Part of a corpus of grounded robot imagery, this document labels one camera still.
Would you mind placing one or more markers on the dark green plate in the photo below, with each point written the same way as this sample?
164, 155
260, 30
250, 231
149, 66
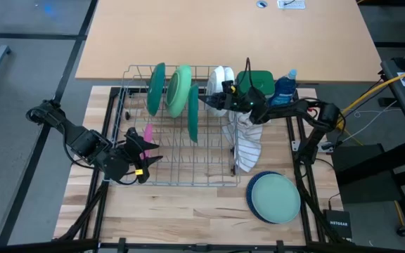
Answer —
156, 89

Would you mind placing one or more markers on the black Netgear network switch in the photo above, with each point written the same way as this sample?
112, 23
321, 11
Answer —
337, 223

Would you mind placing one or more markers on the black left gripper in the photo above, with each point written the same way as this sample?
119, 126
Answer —
125, 160

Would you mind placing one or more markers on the blue dish soap bottle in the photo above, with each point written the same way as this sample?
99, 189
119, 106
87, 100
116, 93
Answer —
283, 91

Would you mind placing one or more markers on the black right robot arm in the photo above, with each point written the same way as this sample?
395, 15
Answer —
294, 107

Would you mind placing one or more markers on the light orange desk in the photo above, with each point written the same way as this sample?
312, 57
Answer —
223, 35

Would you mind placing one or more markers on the green lidded container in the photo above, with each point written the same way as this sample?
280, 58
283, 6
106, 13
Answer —
260, 81

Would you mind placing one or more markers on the red plate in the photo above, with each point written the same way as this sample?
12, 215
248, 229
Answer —
147, 135

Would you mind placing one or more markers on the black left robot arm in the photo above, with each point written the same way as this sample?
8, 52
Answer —
79, 138

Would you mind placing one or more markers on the pale green plate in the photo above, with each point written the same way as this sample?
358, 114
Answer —
276, 198

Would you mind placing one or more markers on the black metal table frame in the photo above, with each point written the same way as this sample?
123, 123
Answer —
99, 221

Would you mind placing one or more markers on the dark blue plate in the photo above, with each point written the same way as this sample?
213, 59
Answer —
249, 196

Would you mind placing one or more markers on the white striped dish towel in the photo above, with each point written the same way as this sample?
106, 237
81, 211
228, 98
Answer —
248, 144

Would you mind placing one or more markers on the mint green plate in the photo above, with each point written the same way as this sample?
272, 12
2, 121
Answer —
178, 91

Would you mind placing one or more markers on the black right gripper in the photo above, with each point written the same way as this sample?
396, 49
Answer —
237, 100

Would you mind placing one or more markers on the black desk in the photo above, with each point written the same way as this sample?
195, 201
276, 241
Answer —
399, 102

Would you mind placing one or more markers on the teal green plate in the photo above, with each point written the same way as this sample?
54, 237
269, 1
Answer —
193, 119

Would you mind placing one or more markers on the white desk power outlet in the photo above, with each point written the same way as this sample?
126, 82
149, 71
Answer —
291, 4

